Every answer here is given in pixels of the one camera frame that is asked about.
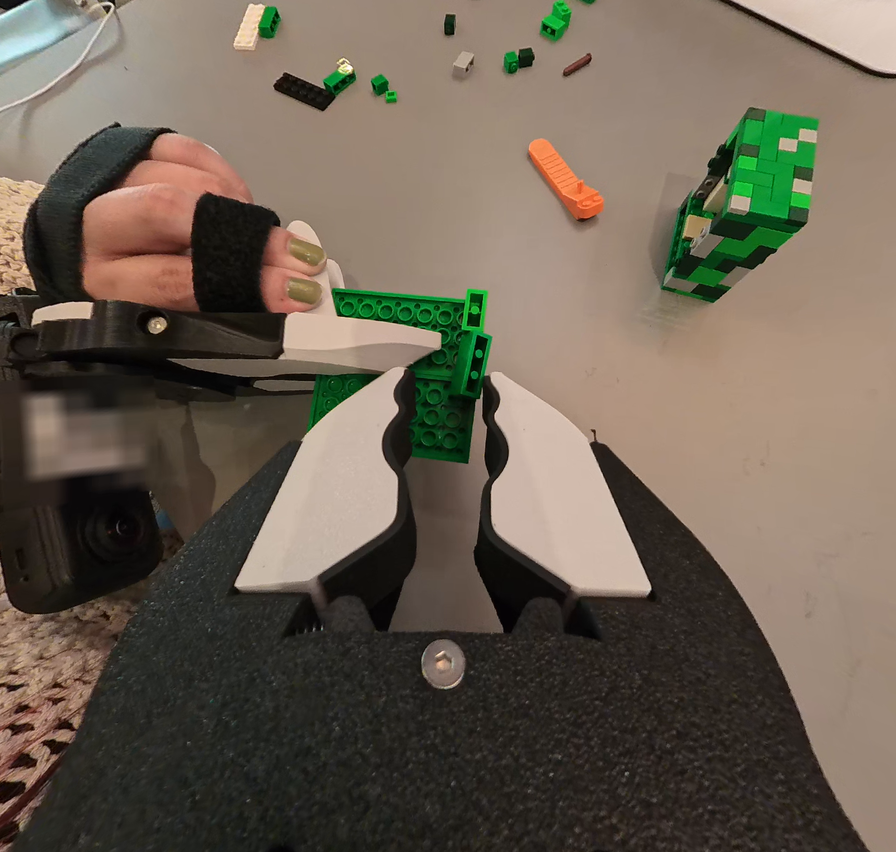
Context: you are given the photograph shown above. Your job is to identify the metal bracket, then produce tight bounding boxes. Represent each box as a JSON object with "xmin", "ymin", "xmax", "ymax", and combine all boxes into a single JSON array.
[{"xmin": 0, "ymin": 0, "xmax": 114, "ymax": 74}]

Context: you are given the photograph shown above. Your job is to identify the orange brick separator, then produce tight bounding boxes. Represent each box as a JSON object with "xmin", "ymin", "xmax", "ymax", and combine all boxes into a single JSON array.
[{"xmin": 528, "ymin": 138, "xmax": 605, "ymax": 222}]

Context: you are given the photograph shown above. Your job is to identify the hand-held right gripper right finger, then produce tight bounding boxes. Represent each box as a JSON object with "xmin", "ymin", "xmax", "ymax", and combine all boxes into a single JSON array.
[{"xmin": 476, "ymin": 372, "xmax": 652, "ymax": 633}]

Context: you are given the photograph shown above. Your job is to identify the white lego plate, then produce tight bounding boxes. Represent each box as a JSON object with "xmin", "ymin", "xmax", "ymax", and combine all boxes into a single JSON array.
[{"xmin": 232, "ymin": 3, "xmax": 271, "ymax": 52}]

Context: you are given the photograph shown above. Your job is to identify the person's left hand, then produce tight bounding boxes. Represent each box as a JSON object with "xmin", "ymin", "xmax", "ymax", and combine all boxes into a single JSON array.
[{"xmin": 23, "ymin": 122, "xmax": 330, "ymax": 315}]

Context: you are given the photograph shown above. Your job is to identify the long green lego brick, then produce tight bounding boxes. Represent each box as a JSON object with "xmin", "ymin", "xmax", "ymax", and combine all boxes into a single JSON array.
[{"xmin": 451, "ymin": 331, "xmax": 494, "ymax": 400}]

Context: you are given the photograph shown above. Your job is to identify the black lego plate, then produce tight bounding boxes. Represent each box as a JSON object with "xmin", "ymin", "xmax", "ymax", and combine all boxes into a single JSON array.
[{"xmin": 272, "ymin": 72, "xmax": 336, "ymax": 113}]

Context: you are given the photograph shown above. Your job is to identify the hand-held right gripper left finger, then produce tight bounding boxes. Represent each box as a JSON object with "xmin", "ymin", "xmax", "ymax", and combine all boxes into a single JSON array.
[{"xmin": 234, "ymin": 367, "xmax": 419, "ymax": 630}]

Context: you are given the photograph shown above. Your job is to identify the white cable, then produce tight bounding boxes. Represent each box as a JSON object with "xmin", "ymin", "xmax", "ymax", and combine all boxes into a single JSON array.
[{"xmin": 0, "ymin": 0, "xmax": 117, "ymax": 115}]

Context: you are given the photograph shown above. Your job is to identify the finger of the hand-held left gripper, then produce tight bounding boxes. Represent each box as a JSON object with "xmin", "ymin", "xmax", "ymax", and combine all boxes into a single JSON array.
[
  {"xmin": 246, "ymin": 373, "xmax": 317, "ymax": 396},
  {"xmin": 168, "ymin": 311, "xmax": 444, "ymax": 381}
]

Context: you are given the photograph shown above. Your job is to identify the green blocky lego build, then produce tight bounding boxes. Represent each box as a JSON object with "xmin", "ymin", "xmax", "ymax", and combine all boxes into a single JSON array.
[{"xmin": 660, "ymin": 106, "xmax": 820, "ymax": 304}]

